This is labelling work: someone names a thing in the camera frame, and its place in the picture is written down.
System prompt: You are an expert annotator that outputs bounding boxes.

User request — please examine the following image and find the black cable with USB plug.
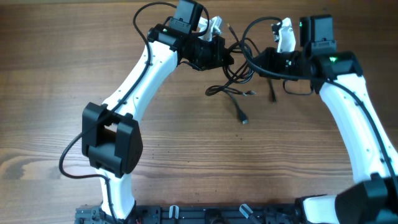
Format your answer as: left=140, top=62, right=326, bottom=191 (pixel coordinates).
left=205, top=85, right=249, bottom=125

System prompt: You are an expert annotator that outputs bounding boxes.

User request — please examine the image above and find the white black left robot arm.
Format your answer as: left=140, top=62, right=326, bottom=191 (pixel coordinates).
left=81, top=1, right=233, bottom=223

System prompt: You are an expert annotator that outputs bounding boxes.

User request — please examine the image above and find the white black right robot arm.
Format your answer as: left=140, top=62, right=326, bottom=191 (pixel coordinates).
left=252, top=15, right=397, bottom=223

